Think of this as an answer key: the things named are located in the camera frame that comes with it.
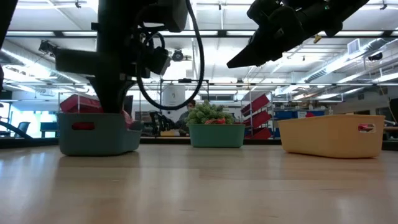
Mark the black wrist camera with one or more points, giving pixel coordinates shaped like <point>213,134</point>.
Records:
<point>160,60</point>
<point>264,11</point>

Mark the white cylindrical tank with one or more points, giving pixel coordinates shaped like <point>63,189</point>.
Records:
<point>173,96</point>

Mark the artificial green potted plant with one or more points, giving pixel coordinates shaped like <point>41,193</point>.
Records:
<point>205,112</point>

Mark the tan box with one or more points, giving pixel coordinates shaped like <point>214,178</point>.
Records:
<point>167,133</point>

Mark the yellow plastic bin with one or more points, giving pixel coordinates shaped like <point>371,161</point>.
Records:
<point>326,137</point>

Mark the red Skittles candy pack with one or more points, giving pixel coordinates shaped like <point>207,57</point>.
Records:
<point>128,119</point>

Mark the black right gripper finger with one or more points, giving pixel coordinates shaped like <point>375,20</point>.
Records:
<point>252,56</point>

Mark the black monitor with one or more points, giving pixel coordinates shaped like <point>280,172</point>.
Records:
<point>129,104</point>

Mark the black ceiling fixture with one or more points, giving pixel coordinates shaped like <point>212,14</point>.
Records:
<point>375,56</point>

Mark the person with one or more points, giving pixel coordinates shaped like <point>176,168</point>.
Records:
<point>183,123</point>

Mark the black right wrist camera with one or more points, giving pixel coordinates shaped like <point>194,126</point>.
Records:
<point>264,11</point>

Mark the dark blue plastic bin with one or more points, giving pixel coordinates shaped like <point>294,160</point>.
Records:
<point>102,143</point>

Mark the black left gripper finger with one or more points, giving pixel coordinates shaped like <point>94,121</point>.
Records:
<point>113,96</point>

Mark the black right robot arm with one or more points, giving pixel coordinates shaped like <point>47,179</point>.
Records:
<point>348,9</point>

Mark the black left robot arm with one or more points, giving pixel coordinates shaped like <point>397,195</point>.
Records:
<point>115,18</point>

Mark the black background robot arm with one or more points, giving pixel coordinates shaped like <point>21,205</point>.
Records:
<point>160,123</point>

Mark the black ceiling camera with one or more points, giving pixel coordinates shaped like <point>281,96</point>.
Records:
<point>178,56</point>
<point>45,46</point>

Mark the black overhead light bar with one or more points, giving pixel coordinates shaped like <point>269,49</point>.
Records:
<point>222,33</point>

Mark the black aluminium table frame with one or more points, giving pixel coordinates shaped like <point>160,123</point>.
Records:
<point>171,140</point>

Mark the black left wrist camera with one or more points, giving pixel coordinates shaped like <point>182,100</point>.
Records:
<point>160,60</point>

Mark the blue storage bin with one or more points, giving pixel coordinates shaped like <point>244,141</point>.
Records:
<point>283,115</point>

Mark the teal plastic bin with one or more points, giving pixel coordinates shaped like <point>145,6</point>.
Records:
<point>217,137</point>

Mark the black office chair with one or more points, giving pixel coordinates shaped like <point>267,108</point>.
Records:
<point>23,126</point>

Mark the red storage bin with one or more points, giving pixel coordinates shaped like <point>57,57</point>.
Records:
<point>259,119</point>
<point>256,104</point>
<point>77,104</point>
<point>261,134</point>

